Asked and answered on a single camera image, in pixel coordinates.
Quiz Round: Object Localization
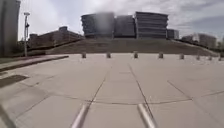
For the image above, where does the brown sloped embankment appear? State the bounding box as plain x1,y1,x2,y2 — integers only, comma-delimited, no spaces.
44,37,219,57

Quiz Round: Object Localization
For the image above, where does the grey concrete slab plaza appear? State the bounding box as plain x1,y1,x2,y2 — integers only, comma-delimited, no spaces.
0,53,224,128

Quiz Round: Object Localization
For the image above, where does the robot's own part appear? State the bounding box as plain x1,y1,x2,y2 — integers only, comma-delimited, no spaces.
137,103,158,128
70,103,90,128

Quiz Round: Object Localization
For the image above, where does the large grey tiered building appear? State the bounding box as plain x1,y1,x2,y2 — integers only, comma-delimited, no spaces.
80,11,170,40

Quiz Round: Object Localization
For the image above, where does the row of bollards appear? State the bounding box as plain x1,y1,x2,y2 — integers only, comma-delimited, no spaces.
81,51,224,62

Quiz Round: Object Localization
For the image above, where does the small grey building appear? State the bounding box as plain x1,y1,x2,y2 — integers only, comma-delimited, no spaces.
166,28,180,40

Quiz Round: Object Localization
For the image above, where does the lamp pole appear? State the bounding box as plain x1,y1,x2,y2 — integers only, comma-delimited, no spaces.
22,11,32,58

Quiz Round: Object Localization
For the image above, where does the tall grey building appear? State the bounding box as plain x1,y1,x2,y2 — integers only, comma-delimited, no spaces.
0,0,22,58

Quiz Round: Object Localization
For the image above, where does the dark raised kerb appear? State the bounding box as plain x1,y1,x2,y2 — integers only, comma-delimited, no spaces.
0,54,70,73

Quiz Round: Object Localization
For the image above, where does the low brown building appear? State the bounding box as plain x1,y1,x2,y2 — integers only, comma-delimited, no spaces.
28,25,84,49

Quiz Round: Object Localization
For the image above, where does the pale low building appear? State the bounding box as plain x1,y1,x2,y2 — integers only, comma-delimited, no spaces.
181,32,218,50

